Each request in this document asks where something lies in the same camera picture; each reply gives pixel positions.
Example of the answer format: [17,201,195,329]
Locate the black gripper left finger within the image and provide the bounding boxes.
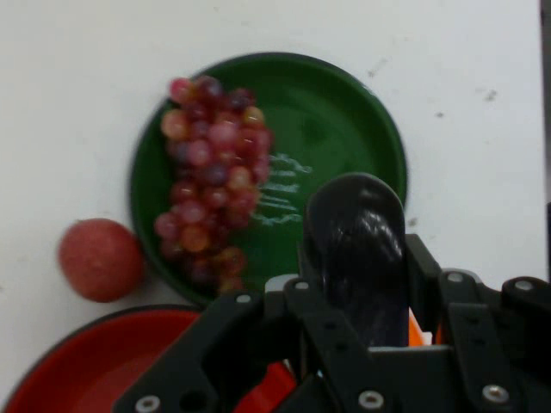
[111,240,384,413]

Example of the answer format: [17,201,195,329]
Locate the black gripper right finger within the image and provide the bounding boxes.
[404,234,551,413]

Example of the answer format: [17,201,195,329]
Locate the dark purple eggplant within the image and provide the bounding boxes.
[303,171,408,348]

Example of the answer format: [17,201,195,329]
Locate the orange mandarin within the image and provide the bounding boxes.
[406,311,444,348]

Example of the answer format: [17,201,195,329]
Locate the red round plate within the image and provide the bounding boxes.
[2,304,298,413]

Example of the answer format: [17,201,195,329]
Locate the red apple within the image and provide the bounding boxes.
[58,218,145,303]

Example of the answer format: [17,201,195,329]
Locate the red grape bunch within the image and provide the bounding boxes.
[153,76,275,296]

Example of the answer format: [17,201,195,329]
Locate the green round plate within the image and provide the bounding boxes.
[128,51,409,307]

